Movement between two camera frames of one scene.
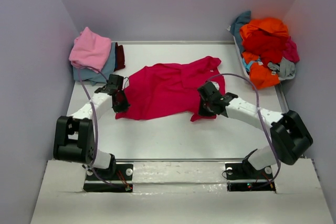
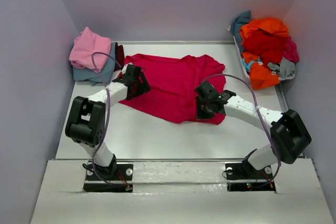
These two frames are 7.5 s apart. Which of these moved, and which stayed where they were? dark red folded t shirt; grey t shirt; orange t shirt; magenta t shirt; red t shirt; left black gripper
Moved: left black gripper; magenta t shirt
Stayed: grey t shirt; red t shirt; orange t shirt; dark red folded t shirt
